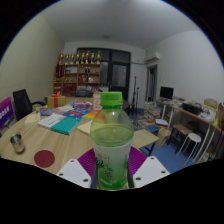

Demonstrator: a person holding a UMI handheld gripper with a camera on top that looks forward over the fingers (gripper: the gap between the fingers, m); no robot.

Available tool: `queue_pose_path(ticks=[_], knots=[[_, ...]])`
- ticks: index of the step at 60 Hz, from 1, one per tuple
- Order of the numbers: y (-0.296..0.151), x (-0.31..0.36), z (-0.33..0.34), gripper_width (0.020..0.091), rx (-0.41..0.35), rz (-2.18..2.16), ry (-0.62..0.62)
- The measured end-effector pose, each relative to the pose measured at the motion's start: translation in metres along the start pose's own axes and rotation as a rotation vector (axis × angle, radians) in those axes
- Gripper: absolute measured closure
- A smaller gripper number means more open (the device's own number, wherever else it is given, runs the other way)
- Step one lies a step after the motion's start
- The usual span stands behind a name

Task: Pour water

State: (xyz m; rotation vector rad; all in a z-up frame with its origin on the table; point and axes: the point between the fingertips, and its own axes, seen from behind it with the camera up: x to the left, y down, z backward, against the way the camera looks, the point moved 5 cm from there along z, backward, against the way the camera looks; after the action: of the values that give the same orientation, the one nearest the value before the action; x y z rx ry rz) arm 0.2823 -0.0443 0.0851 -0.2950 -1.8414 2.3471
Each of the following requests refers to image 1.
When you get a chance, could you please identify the white round stool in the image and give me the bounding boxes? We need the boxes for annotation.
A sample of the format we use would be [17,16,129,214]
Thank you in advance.
[175,132,203,164]

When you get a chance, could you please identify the teal book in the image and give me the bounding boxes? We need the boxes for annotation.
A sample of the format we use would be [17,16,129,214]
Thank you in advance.
[50,116,83,136]

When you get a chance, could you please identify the black office chair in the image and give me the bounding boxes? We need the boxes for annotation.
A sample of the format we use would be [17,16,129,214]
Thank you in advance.
[12,88,46,122]

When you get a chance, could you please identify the black computer monitor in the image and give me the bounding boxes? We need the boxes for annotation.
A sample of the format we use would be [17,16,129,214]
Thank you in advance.
[159,86,175,100]

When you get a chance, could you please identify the wooden shelf unit with trophies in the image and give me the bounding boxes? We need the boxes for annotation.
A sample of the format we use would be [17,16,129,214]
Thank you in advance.
[53,50,102,98]

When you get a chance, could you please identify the small metal cup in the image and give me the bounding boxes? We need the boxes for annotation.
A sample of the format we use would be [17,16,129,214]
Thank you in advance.
[9,132,26,155]

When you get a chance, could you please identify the book pile on floor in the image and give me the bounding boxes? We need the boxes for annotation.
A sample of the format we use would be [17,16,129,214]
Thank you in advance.
[141,101,170,129]

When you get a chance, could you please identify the colourful blue magazine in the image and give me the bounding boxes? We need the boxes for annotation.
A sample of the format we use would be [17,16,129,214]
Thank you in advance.
[36,106,54,117]

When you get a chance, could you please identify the flat round red coaster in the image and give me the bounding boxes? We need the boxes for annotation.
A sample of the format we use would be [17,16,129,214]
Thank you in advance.
[33,149,56,169]

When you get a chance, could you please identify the purple sign board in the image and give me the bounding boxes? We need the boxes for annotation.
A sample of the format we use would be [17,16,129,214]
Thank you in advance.
[0,96,15,130]

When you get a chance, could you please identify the blue red book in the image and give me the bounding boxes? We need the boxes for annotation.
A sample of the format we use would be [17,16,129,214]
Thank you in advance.
[62,109,84,118]

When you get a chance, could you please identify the white air conditioner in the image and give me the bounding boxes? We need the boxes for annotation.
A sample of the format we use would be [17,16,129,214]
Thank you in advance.
[145,51,162,64]

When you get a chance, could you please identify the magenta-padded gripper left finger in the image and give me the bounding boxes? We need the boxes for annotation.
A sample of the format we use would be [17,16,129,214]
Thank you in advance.
[56,147,99,190]

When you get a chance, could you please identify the standing beige card box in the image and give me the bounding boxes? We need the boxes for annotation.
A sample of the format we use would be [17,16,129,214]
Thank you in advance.
[92,92,103,112]

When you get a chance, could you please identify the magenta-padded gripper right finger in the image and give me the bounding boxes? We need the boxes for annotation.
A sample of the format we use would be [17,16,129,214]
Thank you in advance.
[128,145,171,189]

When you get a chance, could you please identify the white paper sheet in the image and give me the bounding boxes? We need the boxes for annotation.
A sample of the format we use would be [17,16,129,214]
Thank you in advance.
[58,104,75,114]

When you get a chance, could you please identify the yellow gift box red ribbon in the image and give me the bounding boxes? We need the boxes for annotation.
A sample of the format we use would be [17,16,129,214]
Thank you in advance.
[46,91,67,109]

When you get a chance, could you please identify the dark glass door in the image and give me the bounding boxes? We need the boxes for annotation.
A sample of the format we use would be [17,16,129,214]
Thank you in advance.
[76,47,132,101]

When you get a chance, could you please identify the green drink bottle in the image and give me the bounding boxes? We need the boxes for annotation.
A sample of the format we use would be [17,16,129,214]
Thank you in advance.
[89,91,135,191]

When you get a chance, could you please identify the small beige book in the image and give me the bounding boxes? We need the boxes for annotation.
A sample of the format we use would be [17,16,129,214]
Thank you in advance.
[24,111,42,126]

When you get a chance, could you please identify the orange yellow book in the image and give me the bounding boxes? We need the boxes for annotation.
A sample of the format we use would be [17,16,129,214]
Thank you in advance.
[81,110,99,120]

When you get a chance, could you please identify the pink box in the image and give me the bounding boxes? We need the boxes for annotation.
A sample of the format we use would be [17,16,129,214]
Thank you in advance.
[72,101,93,109]

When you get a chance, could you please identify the cluttered wooden side desk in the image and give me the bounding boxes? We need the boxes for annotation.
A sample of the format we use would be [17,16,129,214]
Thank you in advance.
[156,97,224,158]

